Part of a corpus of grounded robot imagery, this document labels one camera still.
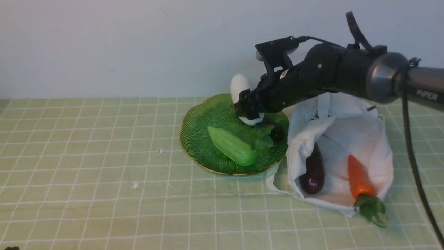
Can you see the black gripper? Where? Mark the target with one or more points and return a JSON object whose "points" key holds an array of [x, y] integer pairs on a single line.
{"points": [[313, 76]]}

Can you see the white toy radish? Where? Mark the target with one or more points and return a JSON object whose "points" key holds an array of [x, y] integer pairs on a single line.
{"points": [[257, 133]]}

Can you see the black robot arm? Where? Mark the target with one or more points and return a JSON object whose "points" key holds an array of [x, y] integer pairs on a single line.
{"points": [[383, 78]]}

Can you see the dark eggplant in bag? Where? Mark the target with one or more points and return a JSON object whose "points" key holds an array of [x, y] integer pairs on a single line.
{"points": [[312, 181]]}

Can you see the white cloth bag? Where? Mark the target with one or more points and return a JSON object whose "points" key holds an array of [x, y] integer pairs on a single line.
{"points": [[341, 125]]}

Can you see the green glass plate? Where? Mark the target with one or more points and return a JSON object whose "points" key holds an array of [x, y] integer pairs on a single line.
{"points": [[217, 112]]}

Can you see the dark eggplant on plate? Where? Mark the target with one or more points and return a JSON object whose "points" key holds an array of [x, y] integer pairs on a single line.
{"points": [[277, 133]]}

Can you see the green toy cucumber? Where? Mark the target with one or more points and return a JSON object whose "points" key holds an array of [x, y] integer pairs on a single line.
{"points": [[232, 146]]}

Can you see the orange toy carrot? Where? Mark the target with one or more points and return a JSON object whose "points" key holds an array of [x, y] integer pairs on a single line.
{"points": [[369, 206]]}

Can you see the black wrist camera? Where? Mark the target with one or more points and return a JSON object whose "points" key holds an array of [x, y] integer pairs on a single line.
{"points": [[274, 54]]}

